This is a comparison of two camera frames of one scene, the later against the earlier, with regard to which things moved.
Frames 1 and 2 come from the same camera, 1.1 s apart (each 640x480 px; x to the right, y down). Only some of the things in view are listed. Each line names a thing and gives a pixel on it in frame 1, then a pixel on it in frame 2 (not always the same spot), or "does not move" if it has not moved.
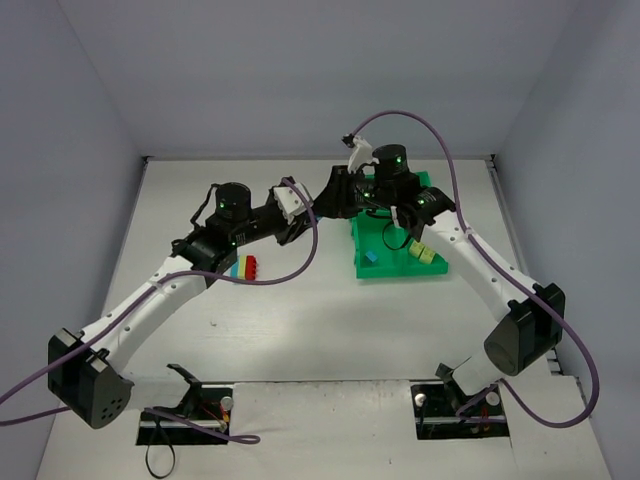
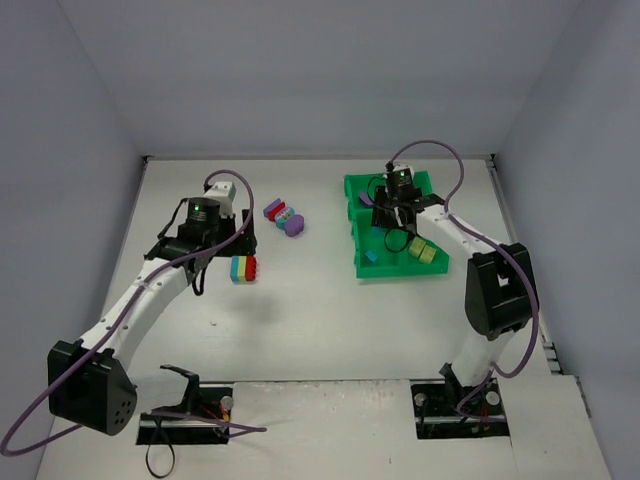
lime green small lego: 416,248 does not move
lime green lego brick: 427,255 does not move
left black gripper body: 288,230 → 245,239
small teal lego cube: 371,256 does not move
